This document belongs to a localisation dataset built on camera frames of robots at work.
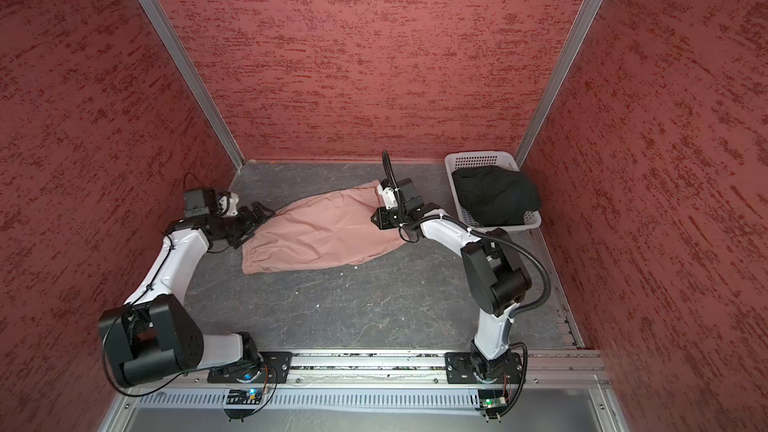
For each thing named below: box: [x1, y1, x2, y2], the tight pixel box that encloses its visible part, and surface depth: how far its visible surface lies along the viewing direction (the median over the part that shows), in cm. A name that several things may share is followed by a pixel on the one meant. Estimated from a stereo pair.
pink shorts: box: [242, 180, 408, 274], surface depth 96 cm
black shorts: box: [452, 165, 542, 227], surface depth 99 cm
